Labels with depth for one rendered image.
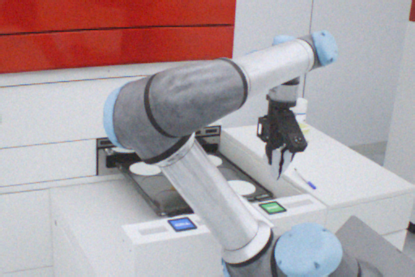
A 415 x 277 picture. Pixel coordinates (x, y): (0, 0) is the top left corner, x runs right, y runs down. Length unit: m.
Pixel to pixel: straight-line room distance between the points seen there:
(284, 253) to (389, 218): 0.72
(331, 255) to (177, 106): 0.41
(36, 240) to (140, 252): 0.71
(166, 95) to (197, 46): 0.96
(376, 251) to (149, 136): 0.59
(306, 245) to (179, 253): 0.40
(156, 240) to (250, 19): 2.59
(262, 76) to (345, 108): 3.44
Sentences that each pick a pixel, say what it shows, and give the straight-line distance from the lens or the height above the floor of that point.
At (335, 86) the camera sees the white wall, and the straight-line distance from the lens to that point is 4.34.
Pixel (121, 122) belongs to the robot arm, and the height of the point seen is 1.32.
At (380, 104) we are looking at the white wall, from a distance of 4.71.
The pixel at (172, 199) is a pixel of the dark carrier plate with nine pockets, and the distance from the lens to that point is 1.70.
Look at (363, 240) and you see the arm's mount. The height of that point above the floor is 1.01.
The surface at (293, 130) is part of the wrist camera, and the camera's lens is 1.42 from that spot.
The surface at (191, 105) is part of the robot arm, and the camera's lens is 0.94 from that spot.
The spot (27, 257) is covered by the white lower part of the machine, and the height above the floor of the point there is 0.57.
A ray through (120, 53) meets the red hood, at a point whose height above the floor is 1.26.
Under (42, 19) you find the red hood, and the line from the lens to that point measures 1.72.
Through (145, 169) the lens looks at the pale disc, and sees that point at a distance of 1.88.
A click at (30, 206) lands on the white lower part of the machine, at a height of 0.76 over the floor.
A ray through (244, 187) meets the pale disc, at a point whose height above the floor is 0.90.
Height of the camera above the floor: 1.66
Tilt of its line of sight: 20 degrees down
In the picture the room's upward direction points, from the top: 3 degrees clockwise
